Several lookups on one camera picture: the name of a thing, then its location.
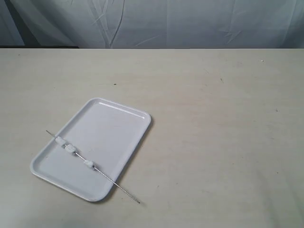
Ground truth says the thin metal skewer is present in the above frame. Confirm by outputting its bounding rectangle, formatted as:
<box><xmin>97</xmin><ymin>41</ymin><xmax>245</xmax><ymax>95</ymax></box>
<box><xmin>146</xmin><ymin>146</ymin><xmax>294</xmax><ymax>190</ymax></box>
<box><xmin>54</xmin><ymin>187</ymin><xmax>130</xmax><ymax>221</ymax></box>
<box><xmin>46</xmin><ymin>130</ymin><xmax>141</xmax><ymax>204</ymax></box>

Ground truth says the white foam piece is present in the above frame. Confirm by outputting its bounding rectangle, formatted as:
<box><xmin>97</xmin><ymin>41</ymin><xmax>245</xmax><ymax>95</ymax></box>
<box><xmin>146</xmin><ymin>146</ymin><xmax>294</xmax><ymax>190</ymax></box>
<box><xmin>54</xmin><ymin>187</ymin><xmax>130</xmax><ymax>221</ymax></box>
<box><xmin>84</xmin><ymin>160</ymin><xmax>95</xmax><ymax>170</ymax></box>
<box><xmin>55</xmin><ymin>136</ymin><xmax>66</xmax><ymax>147</ymax></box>
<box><xmin>65</xmin><ymin>144</ymin><xmax>77</xmax><ymax>154</ymax></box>

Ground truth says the white rectangular plastic tray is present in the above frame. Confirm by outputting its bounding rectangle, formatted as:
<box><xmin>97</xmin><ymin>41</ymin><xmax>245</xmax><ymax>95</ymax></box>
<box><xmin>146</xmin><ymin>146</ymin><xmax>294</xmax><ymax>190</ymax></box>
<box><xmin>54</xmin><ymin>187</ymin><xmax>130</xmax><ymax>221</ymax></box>
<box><xmin>30</xmin><ymin>98</ymin><xmax>151</xmax><ymax>202</ymax></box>

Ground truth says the wrinkled white backdrop cloth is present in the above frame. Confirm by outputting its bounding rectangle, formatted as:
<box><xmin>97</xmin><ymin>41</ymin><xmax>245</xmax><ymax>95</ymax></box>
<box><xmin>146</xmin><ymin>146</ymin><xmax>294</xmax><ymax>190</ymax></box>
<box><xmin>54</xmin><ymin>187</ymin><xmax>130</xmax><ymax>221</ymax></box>
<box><xmin>0</xmin><ymin>0</ymin><xmax>304</xmax><ymax>49</ymax></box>

